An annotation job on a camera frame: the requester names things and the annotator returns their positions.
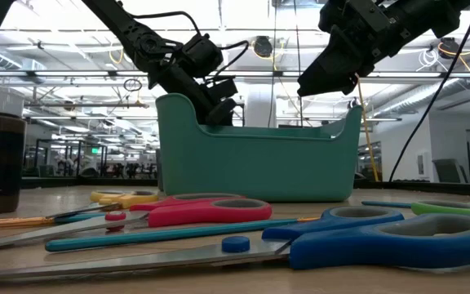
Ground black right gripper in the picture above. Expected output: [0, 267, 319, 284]
[298, 0, 407, 97]

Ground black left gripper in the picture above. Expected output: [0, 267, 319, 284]
[149, 64, 239, 126]

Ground teal plastic bin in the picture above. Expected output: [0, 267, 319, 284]
[155, 92, 363, 203]

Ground red-handled scissors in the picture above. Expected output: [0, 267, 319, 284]
[0, 192, 273, 254]

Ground yellow-handled scissors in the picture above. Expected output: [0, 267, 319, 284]
[47, 189, 161, 220]

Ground green-handled scissors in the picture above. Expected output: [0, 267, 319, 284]
[410, 198, 470, 224]

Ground blue-handled scissors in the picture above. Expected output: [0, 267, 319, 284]
[0, 206, 470, 287]

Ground gray chair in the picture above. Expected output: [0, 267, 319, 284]
[432, 158, 469, 185]

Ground black gantry frame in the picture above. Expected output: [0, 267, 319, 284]
[234, 101, 246, 128]

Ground yellow cable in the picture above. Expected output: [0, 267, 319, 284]
[355, 75, 381, 183]

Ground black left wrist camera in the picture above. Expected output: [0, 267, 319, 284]
[182, 33, 224, 78]

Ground black ceiling cable reel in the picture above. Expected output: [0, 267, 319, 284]
[438, 37, 460, 60]
[253, 35, 273, 58]

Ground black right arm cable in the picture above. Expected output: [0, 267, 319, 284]
[388, 0, 470, 183]

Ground black hanging cable loop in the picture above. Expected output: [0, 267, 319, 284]
[122, 78, 143, 93]

